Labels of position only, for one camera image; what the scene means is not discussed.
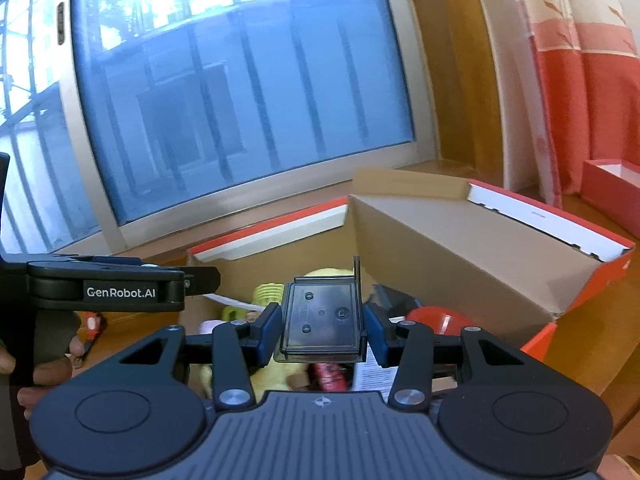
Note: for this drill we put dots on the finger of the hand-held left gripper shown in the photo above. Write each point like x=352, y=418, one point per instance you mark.
x=110, y=260
x=202, y=280

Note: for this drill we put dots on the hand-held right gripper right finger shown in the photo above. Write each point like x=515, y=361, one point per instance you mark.
x=375, y=330

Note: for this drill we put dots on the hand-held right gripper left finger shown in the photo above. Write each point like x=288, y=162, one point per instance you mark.
x=269, y=329

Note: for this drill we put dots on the black plastic holder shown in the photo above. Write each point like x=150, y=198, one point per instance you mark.
x=322, y=315

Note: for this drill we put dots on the red plastic funnel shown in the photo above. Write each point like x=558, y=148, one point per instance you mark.
x=440, y=320

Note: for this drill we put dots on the orange cardboard box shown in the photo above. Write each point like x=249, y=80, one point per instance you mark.
x=475, y=250

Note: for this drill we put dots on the wooden desktop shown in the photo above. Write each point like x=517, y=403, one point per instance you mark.
x=600, y=350

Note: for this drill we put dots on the person's left hand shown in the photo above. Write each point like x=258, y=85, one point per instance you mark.
x=50, y=371

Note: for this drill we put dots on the lime green ribbed toy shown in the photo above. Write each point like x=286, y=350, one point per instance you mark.
x=267, y=295

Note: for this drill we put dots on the black boxy item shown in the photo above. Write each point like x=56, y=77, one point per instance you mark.
x=397, y=300

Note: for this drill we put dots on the red white small object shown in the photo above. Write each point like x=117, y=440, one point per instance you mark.
x=94, y=330

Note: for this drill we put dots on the red cylindrical item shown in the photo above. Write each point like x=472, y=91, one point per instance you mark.
x=330, y=377

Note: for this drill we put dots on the sliding glass window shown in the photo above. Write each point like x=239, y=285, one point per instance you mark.
x=225, y=110

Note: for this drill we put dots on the pink open box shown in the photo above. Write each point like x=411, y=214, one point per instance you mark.
x=607, y=190

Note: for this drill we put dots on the floral orange cream curtain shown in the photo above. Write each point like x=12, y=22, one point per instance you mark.
x=575, y=60

